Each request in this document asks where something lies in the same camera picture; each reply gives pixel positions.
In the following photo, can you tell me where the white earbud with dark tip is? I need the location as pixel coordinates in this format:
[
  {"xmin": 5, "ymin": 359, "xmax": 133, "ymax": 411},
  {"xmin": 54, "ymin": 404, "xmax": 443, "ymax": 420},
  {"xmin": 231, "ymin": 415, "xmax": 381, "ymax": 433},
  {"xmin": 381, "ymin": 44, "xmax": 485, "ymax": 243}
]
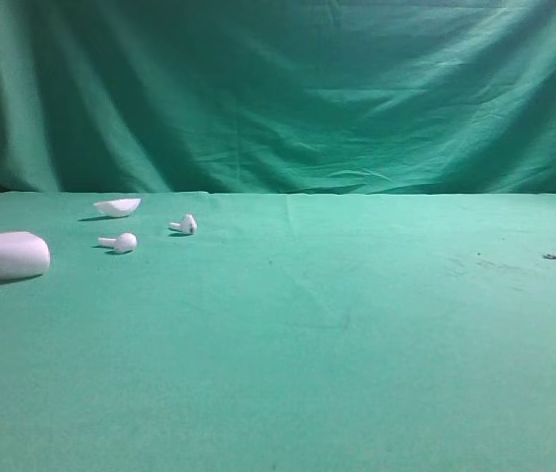
[{"xmin": 168, "ymin": 213, "xmax": 198, "ymax": 235}]

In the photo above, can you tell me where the white earbud near case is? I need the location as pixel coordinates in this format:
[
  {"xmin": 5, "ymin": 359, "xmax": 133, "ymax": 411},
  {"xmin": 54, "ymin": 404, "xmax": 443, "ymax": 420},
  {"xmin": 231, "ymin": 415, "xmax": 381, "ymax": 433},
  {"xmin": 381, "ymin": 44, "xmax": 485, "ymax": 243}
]
[{"xmin": 97, "ymin": 232, "xmax": 138, "ymax": 254}]

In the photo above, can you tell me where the white earbud case lid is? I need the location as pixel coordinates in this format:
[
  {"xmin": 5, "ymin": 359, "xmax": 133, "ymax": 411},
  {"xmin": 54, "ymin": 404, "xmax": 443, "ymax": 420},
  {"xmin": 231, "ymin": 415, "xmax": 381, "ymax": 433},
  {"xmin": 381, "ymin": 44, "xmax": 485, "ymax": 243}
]
[{"xmin": 93, "ymin": 198, "xmax": 142, "ymax": 218}]

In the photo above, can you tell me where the white earbud case body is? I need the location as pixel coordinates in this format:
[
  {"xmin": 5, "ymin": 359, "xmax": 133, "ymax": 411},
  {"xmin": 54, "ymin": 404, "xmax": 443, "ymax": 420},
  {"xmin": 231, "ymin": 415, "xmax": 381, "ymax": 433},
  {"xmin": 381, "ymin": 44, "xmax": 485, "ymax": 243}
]
[{"xmin": 0, "ymin": 231, "xmax": 51, "ymax": 280}]

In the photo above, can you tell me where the green table cloth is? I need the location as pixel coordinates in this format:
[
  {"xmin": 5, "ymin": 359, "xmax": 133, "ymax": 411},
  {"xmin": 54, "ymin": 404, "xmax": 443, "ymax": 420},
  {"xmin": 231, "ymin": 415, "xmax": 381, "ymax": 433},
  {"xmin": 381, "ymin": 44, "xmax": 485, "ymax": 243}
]
[{"xmin": 0, "ymin": 193, "xmax": 556, "ymax": 471}]

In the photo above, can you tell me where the green backdrop cloth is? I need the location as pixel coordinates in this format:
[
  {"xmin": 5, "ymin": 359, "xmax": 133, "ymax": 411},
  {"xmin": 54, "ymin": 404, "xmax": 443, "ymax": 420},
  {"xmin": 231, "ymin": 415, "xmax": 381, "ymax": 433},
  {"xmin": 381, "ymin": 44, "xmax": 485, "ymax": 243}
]
[{"xmin": 0, "ymin": 1, "xmax": 556, "ymax": 194}]

